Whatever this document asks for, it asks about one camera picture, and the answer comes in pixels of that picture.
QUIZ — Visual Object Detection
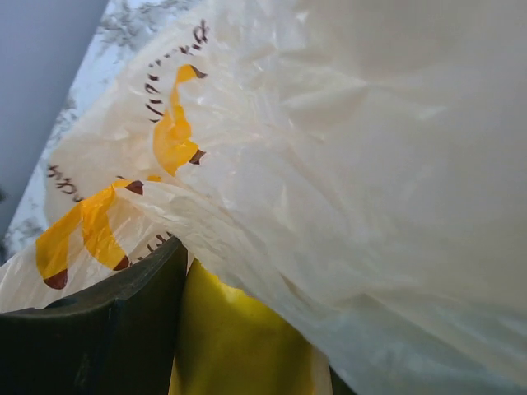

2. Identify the banana print plastic bag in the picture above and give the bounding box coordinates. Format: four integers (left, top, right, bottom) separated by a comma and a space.
1, 1, 526, 394

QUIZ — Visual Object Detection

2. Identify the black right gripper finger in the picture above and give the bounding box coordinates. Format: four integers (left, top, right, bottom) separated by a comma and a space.
1, 238, 188, 394

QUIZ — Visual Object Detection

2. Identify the yellow fake banana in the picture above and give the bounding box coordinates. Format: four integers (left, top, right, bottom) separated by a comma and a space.
169, 261, 333, 395

